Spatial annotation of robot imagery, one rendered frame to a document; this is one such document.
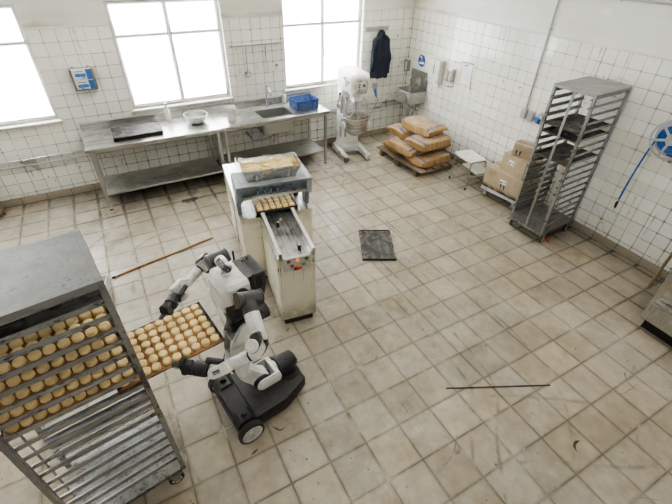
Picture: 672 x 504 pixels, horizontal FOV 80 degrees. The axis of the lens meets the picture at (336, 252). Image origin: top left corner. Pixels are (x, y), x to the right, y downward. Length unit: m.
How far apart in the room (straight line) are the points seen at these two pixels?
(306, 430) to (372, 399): 0.59
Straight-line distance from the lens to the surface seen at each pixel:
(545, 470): 3.60
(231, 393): 3.39
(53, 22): 6.35
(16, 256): 2.30
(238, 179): 3.94
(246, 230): 4.03
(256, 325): 2.28
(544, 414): 3.85
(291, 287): 3.67
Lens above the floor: 2.96
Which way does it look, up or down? 38 degrees down
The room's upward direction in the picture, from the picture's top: 1 degrees clockwise
